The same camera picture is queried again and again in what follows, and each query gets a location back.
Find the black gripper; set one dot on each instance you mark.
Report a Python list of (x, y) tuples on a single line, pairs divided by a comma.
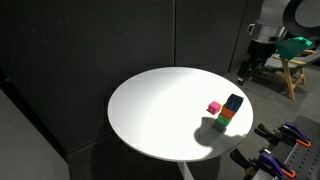
[(261, 51)]

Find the blue block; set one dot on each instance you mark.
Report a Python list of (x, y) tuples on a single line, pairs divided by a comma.
[(234, 102)]

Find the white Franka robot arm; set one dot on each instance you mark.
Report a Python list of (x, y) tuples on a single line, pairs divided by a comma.
[(276, 16)]

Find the orange block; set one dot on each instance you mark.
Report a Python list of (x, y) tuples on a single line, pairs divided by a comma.
[(228, 112)]

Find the pink block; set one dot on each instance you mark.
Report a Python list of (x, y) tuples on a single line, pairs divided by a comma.
[(213, 107)]

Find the green cube block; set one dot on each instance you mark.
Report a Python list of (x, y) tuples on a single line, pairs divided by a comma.
[(219, 126)]

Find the wooden chair grey seat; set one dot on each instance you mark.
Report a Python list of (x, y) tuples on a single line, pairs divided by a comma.
[(290, 71)]

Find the purple spring clamp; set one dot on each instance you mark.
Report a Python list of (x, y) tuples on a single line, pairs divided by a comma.
[(270, 163), (293, 131)]

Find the perforated metal plate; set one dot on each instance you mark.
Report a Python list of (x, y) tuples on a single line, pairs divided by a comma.
[(305, 160)]

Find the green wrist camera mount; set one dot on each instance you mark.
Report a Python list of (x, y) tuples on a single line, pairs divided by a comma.
[(293, 47)]

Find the white table pedestal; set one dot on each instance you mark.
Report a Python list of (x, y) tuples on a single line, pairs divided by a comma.
[(185, 171)]

